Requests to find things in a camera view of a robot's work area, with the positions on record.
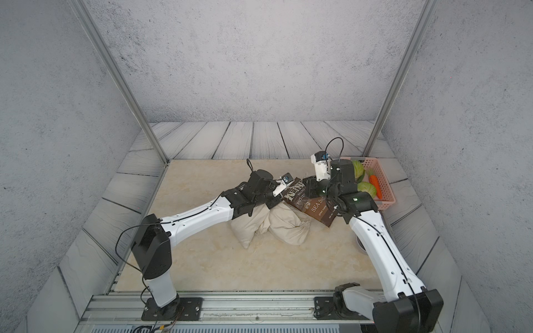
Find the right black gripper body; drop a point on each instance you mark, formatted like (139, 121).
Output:
(330, 191)

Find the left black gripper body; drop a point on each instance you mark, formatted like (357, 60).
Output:
(267, 198)

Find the brown potato chips bag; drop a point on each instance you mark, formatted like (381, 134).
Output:
(316, 208)

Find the cream drawstring bag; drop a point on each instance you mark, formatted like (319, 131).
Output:
(289, 224)
(246, 227)

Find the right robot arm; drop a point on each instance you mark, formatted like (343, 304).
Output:
(405, 305)

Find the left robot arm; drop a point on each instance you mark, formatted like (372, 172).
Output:
(155, 237)

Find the back green cabbage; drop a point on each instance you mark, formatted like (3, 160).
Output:
(359, 170)

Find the green cabbage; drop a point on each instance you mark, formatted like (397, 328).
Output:
(368, 188)
(359, 170)

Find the front green cabbage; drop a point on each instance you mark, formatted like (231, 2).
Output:
(368, 188)

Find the orange carrot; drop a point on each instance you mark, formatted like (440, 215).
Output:
(373, 179)

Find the pink plastic basket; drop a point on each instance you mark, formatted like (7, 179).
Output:
(373, 166)

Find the grey bowl with green ball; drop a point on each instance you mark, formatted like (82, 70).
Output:
(360, 245)

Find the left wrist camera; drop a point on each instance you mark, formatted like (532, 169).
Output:
(283, 183)

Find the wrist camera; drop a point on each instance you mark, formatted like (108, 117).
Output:
(283, 183)
(321, 165)

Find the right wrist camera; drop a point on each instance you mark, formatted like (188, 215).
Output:
(321, 165)

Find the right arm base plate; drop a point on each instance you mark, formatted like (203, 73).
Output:
(325, 308)

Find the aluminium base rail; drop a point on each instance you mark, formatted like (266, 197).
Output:
(276, 311)

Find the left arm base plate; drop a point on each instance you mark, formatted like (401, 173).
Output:
(180, 309)

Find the right aluminium frame post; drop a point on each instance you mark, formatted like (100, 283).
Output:
(402, 71)

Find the aluminium frame post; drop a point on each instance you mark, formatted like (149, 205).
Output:
(94, 35)
(402, 71)

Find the left aluminium frame post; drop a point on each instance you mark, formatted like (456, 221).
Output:
(94, 35)

